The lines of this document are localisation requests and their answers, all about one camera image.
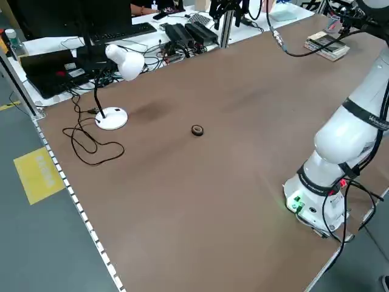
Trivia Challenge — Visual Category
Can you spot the black computer monitor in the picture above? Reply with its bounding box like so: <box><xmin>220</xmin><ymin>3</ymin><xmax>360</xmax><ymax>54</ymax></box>
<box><xmin>9</xmin><ymin>0</ymin><xmax>133</xmax><ymax>64</ymax></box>

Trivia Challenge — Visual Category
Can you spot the white desk lamp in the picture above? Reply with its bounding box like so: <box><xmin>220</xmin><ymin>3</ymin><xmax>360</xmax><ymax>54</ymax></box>
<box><xmin>94</xmin><ymin>44</ymin><xmax>145</xmax><ymax>131</ymax></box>

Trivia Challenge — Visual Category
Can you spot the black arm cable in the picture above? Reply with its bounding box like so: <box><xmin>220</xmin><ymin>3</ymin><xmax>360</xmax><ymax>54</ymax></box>
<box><xmin>266</xmin><ymin>0</ymin><xmax>389</xmax><ymax>244</ymax></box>

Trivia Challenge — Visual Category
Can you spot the green and white book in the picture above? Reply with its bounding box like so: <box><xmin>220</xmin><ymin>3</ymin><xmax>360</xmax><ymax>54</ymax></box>
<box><xmin>303</xmin><ymin>38</ymin><xmax>349</xmax><ymax>63</ymax></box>

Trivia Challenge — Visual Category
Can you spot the clear bottle white cap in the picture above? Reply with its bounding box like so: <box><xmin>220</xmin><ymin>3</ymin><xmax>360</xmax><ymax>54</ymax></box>
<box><xmin>4</xmin><ymin>29</ymin><xmax>27</xmax><ymax>58</ymax></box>

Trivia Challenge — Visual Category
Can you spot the checkered calibration board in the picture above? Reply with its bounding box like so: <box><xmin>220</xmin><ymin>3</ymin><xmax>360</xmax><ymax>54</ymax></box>
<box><xmin>187</xmin><ymin>12</ymin><xmax>213</xmax><ymax>27</ymax></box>

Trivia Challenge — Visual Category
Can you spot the black keyboard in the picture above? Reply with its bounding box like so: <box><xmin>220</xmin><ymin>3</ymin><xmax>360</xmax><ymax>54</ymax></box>
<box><xmin>90</xmin><ymin>22</ymin><xmax>158</xmax><ymax>43</ymax></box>

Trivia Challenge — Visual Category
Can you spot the aluminium frame post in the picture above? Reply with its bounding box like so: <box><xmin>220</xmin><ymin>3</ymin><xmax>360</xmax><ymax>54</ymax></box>
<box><xmin>0</xmin><ymin>48</ymin><xmax>46</xmax><ymax>119</ymax></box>
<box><xmin>219</xmin><ymin>0</ymin><xmax>237</xmax><ymax>49</ymax></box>

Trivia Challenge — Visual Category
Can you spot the light blue pen cup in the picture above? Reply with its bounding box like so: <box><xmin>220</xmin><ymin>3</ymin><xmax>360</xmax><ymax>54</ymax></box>
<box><xmin>326</xmin><ymin>15</ymin><xmax>340</xmax><ymax>33</ymax></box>

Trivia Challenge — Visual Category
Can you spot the black finned power supply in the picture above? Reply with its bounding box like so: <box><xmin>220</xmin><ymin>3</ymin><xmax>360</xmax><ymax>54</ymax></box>
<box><xmin>165</xmin><ymin>23</ymin><xmax>196</xmax><ymax>47</ymax></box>
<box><xmin>184</xmin><ymin>21</ymin><xmax>219</xmax><ymax>46</ymax></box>

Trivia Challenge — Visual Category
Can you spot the white toothed edge strip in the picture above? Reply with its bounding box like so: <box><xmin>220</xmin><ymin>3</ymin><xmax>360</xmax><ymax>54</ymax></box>
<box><xmin>32</xmin><ymin>117</ymin><xmax>126</xmax><ymax>292</ymax></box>

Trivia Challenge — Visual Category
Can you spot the person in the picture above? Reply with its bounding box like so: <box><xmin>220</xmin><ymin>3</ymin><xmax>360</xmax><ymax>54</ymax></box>
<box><xmin>130</xmin><ymin>0</ymin><xmax>187</xmax><ymax>16</ymax></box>

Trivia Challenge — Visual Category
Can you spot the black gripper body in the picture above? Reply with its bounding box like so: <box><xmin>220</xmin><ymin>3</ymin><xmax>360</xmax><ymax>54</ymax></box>
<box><xmin>210</xmin><ymin>0</ymin><xmax>250</xmax><ymax>13</ymax></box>
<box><xmin>336</xmin><ymin>6</ymin><xmax>356</xmax><ymax>22</ymax></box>

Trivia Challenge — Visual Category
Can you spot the black laptop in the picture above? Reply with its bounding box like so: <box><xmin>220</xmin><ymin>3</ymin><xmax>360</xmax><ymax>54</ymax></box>
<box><xmin>19</xmin><ymin>49</ymin><xmax>92</xmax><ymax>100</ymax></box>

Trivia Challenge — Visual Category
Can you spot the yellow floor sticker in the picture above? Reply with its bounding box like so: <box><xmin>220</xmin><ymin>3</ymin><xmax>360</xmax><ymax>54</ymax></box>
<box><xmin>13</xmin><ymin>147</ymin><xmax>66</xmax><ymax>206</ymax></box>

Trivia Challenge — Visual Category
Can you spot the light blue sheet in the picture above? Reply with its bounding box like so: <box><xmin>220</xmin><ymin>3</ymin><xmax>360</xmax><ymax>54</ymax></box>
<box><xmin>269</xmin><ymin>7</ymin><xmax>297</xmax><ymax>22</ymax></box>

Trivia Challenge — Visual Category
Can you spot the black lamp cable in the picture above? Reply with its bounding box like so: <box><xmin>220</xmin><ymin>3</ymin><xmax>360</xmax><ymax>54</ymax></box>
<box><xmin>62</xmin><ymin>93</ymin><xmax>125</xmax><ymax>167</ymax></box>

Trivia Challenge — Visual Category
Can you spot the dark book with hands cover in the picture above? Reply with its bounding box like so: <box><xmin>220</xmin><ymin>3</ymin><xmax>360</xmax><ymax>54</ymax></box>
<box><xmin>306</xmin><ymin>30</ymin><xmax>348</xmax><ymax>53</ymax></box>

